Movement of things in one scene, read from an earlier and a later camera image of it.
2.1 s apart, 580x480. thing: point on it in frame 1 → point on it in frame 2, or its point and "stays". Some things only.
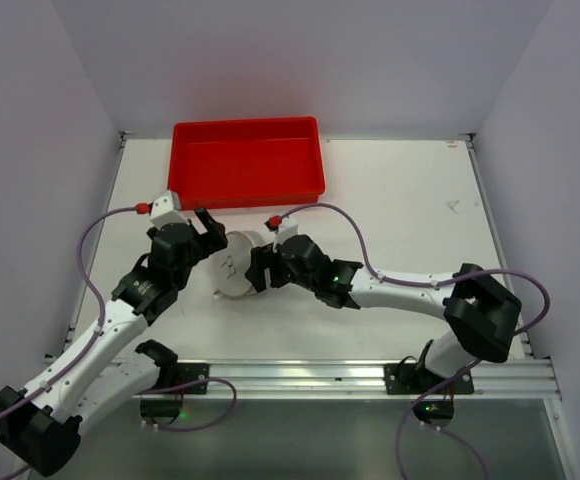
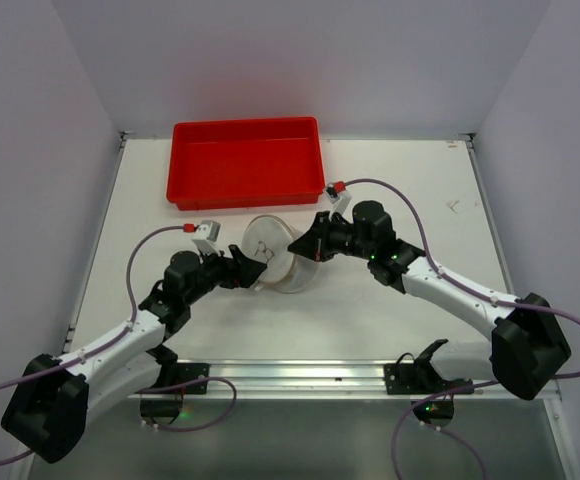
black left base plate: (182, 372) stays
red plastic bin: (250, 162) stays
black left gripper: (211, 241) → (246, 272)
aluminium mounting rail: (351, 380) stays
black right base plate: (421, 379) stays
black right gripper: (265, 267) → (323, 237)
